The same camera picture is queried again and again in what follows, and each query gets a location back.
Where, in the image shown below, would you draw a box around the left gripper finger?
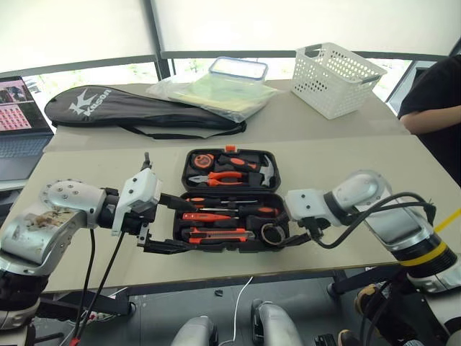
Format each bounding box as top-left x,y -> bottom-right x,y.
143,238 -> 195,254
160,193 -> 197,210

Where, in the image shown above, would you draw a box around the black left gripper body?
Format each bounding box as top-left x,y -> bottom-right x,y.
124,203 -> 159,249

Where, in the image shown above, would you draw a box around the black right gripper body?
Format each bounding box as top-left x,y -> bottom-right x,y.
297,218 -> 331,239

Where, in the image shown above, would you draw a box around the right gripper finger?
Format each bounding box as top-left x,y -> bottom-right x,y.
277,232 -> 316,249

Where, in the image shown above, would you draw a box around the red voltage tester pen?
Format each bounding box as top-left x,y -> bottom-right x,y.
182,212 -> 231,221

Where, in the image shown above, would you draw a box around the large black orange screwdriver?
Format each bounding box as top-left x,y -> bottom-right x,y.
200,204 -> 280,217

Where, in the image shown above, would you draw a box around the orange black utility knife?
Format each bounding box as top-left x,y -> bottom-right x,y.
179,226 -> 255,244

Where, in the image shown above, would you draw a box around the black tool case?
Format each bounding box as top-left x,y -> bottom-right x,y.
171,145 -> 291,255

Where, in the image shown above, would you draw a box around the slim black orange screwdriver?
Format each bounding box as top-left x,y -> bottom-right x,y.
183,196 -> 259,205

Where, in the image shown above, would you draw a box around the black electrical tape roll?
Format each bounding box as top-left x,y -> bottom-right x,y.
259,222 -> 289,246

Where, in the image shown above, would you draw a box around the black orange tape measure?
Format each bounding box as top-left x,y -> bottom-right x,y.
190,153 -> 214,170

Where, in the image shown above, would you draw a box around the silver rounded robot leg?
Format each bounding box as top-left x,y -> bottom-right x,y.
171,316 -> 219,346
251,298 -> 303,346

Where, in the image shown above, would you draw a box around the orange black shoe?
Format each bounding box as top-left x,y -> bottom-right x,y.
354,284 -> 386,315

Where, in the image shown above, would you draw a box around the black Kason racket bag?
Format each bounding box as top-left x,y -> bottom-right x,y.
43,85 -> 248,141

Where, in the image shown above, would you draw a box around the clear plastic bag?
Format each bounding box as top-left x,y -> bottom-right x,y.
146,74 -> 280,123

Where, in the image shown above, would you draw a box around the white perforated plastic basket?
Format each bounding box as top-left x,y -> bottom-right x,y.
290,42 -> 388,120

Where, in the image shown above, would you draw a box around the open laptop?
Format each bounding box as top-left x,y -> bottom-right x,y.
0,75 -> 55,181

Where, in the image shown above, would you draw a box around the clear container blue rimmed lid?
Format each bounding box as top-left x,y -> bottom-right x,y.
208,56 -> 269,82

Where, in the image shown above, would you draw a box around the person in black shirt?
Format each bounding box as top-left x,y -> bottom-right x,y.
398,53 -> 461,188

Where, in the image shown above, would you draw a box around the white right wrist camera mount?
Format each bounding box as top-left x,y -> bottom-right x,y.
286,189 -> 327,223

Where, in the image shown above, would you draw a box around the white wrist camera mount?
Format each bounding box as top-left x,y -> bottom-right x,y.
286,189 -> 327,223
111,169 -> 163,237

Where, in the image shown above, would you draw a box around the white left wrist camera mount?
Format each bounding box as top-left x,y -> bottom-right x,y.
111,169 -> 163,237

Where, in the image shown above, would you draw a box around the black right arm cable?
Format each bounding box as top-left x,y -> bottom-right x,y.
311,192 -> 439,250

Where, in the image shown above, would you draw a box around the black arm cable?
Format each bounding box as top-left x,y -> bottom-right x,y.
311,192 -> 439,250
81,229 -> 97,314
70,232 -> 125,343

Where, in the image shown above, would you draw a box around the orange handled pliers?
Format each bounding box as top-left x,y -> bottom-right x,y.
187,171 -> 249,188

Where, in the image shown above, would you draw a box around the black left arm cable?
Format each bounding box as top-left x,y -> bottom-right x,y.
81,229 -> 97,314
70,232 -> 125,343

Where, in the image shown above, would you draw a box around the claw hammer black orange handle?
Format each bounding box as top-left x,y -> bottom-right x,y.
218,154 -> 277,187

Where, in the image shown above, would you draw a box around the white cable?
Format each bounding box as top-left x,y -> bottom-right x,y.
219,276 -> 255,346

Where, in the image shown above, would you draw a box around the dark window frame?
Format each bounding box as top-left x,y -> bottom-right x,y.
0,0 -> 451,79

